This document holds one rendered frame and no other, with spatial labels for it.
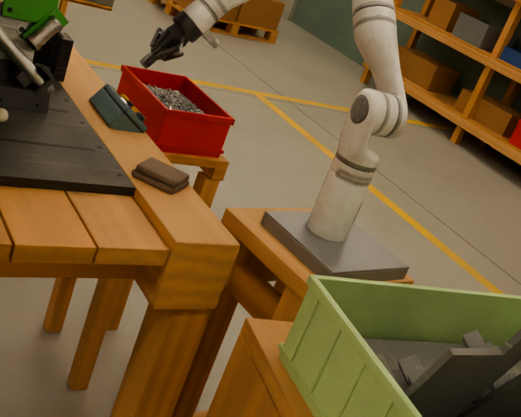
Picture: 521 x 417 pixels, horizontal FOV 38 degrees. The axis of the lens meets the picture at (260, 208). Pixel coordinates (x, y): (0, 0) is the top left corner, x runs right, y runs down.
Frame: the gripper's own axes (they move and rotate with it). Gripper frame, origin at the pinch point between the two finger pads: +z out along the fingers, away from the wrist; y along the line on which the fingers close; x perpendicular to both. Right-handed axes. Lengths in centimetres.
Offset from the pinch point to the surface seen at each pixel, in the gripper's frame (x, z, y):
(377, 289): 11, -5, 84
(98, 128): -4.8, 18.4, 15.1
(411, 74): 447, -192, -362
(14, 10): -30.6, 14.8, -0.5
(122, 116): -2.5, 12.6, 14.3
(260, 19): 376, -118, -499
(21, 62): -24.2, 21.0, 6.2
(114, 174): -9.8, 19.9, 38.0
